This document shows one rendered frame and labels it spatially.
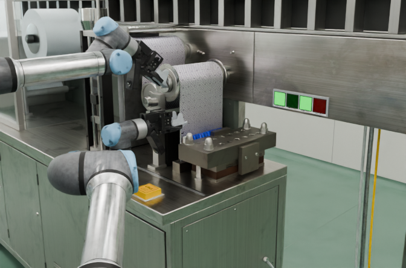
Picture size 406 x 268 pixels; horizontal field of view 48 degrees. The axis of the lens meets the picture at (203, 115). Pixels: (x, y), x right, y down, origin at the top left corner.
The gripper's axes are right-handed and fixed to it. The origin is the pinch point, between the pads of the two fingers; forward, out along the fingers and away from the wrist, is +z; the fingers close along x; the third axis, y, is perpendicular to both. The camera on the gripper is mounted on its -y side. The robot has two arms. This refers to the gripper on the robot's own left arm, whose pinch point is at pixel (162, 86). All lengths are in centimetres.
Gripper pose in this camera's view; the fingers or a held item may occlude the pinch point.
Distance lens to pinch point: 173.2
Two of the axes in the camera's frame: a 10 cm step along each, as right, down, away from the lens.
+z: 5.5, 5.0, 6.7
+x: -6.9, -1.7, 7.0
